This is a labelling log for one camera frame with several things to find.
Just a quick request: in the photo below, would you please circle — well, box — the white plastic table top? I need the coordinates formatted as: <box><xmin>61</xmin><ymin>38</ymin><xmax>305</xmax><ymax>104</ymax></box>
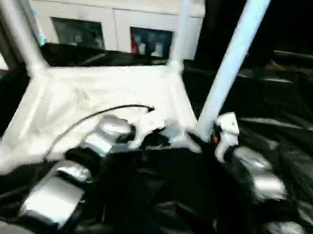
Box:
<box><xmin>0</xmin><ymin>50</ymin><xmax>209</xmax><ymax>191</ymax></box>

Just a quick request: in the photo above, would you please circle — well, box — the black work mat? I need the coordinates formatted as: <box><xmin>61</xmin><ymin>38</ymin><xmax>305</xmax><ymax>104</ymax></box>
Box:
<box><xmin>0</xmin><ymin>38</ymin><xmax>313</xmax><ymax>234</ymax></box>

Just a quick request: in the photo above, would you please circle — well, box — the black fabric bag yellow label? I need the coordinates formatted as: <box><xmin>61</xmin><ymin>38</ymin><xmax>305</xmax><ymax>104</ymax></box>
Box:
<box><xmin>196</xmin><ymin>0</ymin><xmax>313</xmax><ymax>73</ymax></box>

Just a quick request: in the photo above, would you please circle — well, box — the white glass-door cabinet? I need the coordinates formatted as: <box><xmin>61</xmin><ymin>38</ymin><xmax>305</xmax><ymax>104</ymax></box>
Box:
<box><xmin>25</xmin><ymin>0</ymin><xmax>207</xmax><ymax>61</ymax></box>

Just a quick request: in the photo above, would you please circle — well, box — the light blue packaged box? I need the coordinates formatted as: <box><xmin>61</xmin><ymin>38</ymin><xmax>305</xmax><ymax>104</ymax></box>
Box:
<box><xmin>21</xmin><ymin>0</ymin><xmax>50</xmax><ymax>44</ymax></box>

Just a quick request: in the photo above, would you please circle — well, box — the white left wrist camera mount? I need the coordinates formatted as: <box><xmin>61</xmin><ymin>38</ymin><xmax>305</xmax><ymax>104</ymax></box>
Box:
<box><xmin>126</xmin><ymin>115</ymin><xmax>168</xmax><ymax>151</ymax></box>

